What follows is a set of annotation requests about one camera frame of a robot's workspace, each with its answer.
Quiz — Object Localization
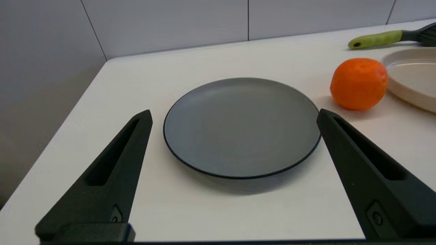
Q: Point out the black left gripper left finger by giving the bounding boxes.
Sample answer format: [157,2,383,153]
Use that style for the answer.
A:
[35,109,153,242]

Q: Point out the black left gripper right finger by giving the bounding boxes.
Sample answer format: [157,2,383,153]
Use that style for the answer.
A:
[316,109,436,241]

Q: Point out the orange fruit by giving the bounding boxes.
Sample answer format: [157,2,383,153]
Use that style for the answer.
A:
[330,58,389,111]

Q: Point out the beige round plate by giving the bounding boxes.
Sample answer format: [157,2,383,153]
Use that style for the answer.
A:
[381,47,436,114]

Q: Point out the dark grey round plate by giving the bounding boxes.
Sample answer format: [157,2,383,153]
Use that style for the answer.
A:
[163,77,322,180]

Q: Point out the black brush with green handle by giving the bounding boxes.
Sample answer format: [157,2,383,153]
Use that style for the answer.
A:
[348,22,436,50]

